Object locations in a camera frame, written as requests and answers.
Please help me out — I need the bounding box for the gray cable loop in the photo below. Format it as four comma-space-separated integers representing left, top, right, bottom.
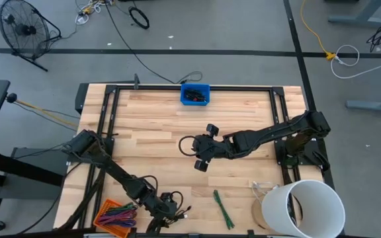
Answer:
176, 70, 204, 85

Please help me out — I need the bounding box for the orange plastic basket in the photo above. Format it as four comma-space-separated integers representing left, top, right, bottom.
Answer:
93, 198, 138, 238

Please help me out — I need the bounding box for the gray desk foot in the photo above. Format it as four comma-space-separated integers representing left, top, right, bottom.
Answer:
345, 98, 381, 115

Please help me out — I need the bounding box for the yellow extension cable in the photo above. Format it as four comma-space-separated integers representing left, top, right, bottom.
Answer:
300, 0, 337, 62

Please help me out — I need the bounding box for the gray desk base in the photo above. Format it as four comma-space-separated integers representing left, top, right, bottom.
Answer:
0, 147, 71, 201

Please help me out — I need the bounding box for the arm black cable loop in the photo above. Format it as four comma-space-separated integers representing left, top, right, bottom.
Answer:
139, 174, 185, 214
177, 134, 198, 157

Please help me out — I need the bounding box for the black floor fan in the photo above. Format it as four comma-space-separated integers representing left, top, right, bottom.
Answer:
0, 0, 62, 73

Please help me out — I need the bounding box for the long black floor cable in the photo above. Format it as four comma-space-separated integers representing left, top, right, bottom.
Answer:
104, 0, 178, 85

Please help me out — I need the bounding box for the black knob yellow stick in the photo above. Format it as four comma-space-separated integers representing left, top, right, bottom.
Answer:
5, 93, 79, 128

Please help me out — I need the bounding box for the black table corner bracket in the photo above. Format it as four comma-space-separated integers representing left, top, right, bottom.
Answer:
74, 82, 90, 115

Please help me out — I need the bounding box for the blue plastic basket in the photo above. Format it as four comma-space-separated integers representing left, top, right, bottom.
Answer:
180, 83, 211, 107

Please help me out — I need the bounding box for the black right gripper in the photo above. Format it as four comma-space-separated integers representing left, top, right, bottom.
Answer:
192, 123, 228, 173

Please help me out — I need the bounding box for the gray desk leg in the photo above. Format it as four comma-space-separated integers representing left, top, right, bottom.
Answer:
324, 0, 381, 29

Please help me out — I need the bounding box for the brown tape roll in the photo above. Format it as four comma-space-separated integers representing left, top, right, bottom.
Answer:
251, 198, 271, 232

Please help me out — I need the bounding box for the black aluminium table frame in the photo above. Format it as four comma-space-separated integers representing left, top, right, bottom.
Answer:
91, 84, 302, 232

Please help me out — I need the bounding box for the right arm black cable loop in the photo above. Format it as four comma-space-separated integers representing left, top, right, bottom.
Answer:
177, 134, 198, 157

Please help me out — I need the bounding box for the black cable bundle sleeve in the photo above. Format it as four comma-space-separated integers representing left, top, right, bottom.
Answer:
58, 161, 108, 232

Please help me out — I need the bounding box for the white and yellow cable bundle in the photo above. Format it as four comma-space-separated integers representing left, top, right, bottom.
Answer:
74, 0, 115, 26

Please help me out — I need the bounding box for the maroon braided cable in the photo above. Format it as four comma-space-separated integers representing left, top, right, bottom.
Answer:
97, 211, 138, 221

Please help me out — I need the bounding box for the dark green braided cable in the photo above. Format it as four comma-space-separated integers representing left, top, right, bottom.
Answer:
104, 204, 138, 218

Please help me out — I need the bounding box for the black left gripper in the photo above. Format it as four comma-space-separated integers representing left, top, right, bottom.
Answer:
142, 190, 180, 236

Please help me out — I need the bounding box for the clear thin cable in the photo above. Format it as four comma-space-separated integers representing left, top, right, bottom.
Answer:
250, 180, 280, 206

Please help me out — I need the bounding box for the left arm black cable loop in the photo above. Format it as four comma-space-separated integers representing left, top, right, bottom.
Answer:
139, 174, 185, 214

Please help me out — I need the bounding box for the white floor cable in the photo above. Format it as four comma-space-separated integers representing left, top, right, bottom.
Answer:
329, 44, 381, 80

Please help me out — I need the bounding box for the black cable silver USB plug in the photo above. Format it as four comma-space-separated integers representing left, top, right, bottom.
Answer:
167, 204, 192, 225

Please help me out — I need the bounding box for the white plastic cylinder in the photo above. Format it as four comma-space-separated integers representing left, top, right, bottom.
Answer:
261, 179, 347, 238

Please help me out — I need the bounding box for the coiled black floor cable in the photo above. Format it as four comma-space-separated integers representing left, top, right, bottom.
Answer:
128, 5, 151, 30

